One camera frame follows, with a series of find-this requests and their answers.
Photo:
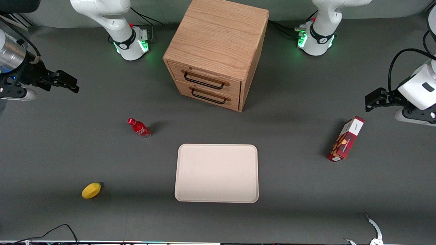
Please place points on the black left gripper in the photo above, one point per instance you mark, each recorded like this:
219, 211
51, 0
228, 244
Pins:
390, 96

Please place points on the red coke bottle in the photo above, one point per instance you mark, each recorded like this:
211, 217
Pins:
139, 128

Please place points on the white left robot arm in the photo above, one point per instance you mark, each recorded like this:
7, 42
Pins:
322, 27

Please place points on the white serrated strip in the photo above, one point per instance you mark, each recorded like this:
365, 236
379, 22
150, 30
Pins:
374, 226

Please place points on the yellow lemon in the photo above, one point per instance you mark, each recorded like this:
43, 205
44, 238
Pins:
91, 190

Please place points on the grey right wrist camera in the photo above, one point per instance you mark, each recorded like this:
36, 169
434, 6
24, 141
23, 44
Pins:
18, 94

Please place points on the red plaid shortbread box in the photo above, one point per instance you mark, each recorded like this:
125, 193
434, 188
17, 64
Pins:
344, 141

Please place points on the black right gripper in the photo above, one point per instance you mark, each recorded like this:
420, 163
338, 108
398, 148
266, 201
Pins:
34, 74

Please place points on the wooden drawer cabinet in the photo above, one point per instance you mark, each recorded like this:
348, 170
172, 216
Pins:
218, 37

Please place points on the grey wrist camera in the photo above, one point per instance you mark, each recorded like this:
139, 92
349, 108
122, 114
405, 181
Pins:
18, 94
414, 115

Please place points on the black rounded housing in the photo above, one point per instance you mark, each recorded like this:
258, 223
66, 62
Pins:
17, 5

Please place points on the beige rectangular tray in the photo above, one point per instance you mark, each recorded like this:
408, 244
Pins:
217, 173

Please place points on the wooden drawer front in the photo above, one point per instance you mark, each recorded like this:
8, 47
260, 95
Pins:
235, 103
235, 89

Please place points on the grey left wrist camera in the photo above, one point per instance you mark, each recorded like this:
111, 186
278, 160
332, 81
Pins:
414, 115

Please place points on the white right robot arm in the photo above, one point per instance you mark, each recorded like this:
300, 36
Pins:
112, 20

